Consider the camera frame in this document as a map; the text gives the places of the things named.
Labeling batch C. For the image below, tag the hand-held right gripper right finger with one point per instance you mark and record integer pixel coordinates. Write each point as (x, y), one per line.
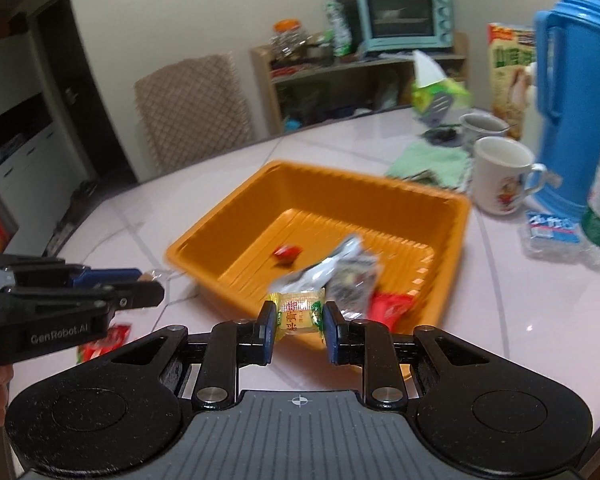
(331, 332)

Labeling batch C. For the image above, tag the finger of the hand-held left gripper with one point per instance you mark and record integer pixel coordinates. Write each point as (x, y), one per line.
(135, 294)
(102, 275)

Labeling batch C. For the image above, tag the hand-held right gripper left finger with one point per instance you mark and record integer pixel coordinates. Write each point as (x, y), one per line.
(267, 332)

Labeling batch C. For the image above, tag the yellow candy packet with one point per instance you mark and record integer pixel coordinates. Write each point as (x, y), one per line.
(297, 312)

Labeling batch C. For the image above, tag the brown snack clear packet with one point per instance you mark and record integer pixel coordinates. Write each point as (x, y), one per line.
(166, 275)

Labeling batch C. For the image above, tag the clear dark snack packet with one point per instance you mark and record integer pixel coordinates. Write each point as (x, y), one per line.
(352, 285)

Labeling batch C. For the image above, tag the red printed candy packet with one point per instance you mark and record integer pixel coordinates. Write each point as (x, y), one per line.
(107, 341)

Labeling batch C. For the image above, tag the large red snack packet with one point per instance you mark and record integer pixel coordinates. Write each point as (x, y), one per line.
(390, 310)

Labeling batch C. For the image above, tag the large silver snack bag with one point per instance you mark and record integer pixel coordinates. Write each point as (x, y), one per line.
(330, 265)

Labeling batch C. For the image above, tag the small red candy packet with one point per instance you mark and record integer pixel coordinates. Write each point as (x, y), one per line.
(286, 254)

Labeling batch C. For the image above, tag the orange plastic tray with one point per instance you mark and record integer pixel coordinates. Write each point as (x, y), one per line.
(260, 220)

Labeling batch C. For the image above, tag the white drawer cabinet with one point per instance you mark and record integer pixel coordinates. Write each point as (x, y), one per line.
(25, 170)

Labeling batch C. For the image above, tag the quilted beige chair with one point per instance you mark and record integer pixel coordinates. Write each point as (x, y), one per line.
(190, 110)

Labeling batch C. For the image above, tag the green cloth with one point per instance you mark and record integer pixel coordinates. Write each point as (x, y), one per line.
(430, 162)

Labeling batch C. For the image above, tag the white cartoon mug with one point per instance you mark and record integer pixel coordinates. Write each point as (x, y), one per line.
(495, 185)

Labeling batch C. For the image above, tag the wooden shelf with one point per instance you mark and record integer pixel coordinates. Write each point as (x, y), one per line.
(265, 90)

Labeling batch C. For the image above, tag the clear mini tissue pack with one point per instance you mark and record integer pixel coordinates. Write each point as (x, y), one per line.
(550, 227)

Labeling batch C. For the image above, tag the patterned white mug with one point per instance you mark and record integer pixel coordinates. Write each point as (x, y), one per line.
(472, 135)

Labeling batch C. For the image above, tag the green tissue pack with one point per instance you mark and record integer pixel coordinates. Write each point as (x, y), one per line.
(427, 95)

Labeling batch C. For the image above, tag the orange lid clear jar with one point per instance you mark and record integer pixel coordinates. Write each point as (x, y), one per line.
(287, 40)

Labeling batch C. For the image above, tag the green white bag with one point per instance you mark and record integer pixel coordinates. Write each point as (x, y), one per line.
(337, 30)

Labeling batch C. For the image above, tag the tall printed snack bag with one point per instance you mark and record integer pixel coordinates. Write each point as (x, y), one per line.
(505, 60)

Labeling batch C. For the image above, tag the light blue toaster oven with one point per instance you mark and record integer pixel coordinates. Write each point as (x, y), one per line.
(405, 15)

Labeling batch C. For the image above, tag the blue thermos jug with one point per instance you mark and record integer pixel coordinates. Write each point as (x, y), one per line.
(575, 110)

